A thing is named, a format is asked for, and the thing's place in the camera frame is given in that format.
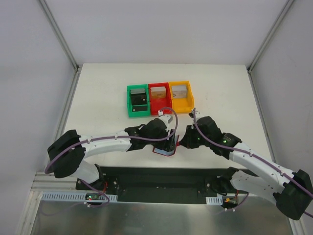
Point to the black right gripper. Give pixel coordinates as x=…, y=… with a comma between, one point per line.
x=187, y=139

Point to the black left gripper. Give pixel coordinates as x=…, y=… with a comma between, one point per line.
x=169, y=141

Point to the red leather card holder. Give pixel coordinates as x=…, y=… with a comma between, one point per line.
x=167, y=147

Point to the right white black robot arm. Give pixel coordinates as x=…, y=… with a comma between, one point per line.
x=291, y=192

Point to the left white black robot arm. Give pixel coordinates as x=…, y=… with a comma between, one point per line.
x=69, y=152

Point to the cards in yellow bin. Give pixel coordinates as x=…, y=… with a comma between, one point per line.
x=179, y=91

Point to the wooden cards in red bin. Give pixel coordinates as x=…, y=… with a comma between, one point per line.
x=158, y=92

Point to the black cards in green bin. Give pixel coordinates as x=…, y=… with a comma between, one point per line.
x=138, y=97

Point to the yellow plastic bin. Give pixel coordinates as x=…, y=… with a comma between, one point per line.
x=182, y=105

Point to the red plastic bin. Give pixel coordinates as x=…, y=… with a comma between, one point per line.
x=157, y=104

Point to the green plastic bin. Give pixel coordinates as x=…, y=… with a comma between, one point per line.
x=129, y=105

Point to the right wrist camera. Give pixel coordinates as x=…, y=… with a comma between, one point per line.
x=194, y=114

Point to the right white cable duct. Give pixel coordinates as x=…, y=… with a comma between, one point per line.
x=217, y=200

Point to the white cable duct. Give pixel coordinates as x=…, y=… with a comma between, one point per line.
x=78, y=197
x=217, y=200

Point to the aluminium frame rail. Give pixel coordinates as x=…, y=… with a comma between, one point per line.
x=47, y=182

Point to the left white cable duct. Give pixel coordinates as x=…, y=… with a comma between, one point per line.
x=78, y=197

